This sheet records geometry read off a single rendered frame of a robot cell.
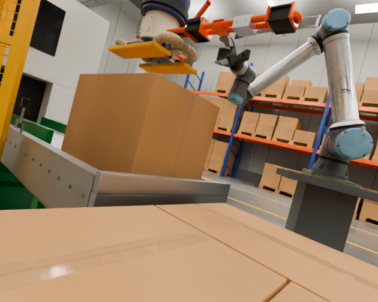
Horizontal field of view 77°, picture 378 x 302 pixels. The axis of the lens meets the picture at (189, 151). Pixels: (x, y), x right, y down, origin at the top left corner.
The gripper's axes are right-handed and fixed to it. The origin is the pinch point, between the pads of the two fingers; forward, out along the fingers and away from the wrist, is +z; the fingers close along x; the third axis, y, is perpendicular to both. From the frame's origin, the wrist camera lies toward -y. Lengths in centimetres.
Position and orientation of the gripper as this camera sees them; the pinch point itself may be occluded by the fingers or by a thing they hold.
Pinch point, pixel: (219, 45)
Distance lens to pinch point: 119.0
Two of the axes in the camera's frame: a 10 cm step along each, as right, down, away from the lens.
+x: 2.5, -9.7, -0.2
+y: -7.5, -2.0, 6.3
